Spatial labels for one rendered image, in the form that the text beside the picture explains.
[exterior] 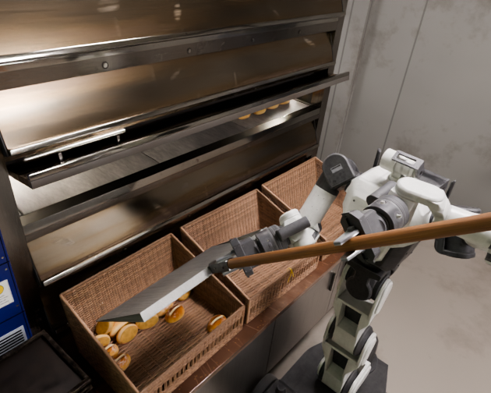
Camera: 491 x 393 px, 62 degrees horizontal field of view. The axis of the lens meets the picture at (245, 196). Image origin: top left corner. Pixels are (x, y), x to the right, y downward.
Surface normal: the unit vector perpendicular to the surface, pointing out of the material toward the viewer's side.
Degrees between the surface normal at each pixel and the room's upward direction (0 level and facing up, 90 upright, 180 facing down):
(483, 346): 0
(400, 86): 90
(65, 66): 90
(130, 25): 70
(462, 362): 0
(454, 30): 90
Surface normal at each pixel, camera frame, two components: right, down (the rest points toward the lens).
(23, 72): 0.74, 0.42
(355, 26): -0.61, 0.39
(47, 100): 0.73, 0.11
